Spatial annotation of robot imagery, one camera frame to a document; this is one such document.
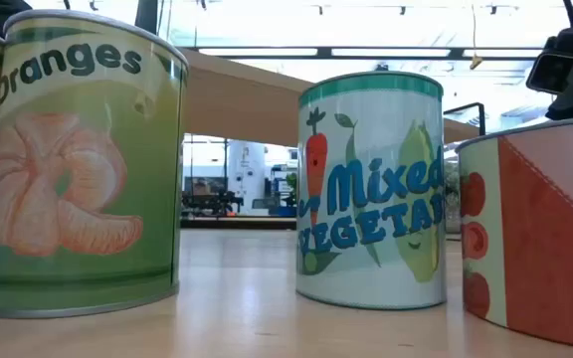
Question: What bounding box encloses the tomato label tin can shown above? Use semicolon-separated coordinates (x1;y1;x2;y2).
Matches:
455;114;573;352

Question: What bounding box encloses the oranges label tin can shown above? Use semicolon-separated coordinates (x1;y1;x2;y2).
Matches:
0;8;190;319

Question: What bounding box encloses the mixed vegetables label tin can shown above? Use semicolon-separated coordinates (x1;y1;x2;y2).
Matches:
294;70;448;311

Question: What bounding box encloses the small green potted plant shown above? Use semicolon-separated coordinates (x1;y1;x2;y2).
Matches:
444;148;462;235

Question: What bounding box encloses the black background workbench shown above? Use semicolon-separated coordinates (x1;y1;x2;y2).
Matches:
181;191;245;219

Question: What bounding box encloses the white cylindrical tank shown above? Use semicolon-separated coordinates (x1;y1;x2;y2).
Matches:
226;140;268;216

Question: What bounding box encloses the green background plant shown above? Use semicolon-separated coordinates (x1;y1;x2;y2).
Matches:
284;172;298;208

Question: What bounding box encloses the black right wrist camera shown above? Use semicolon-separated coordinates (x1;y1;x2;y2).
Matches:
524;27;573;95

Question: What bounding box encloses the yellow hanging cord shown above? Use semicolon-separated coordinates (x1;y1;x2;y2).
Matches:
469;3;484;71

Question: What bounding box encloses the wooden shelf with black frame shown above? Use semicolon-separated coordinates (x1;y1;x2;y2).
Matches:
134;0;486;148

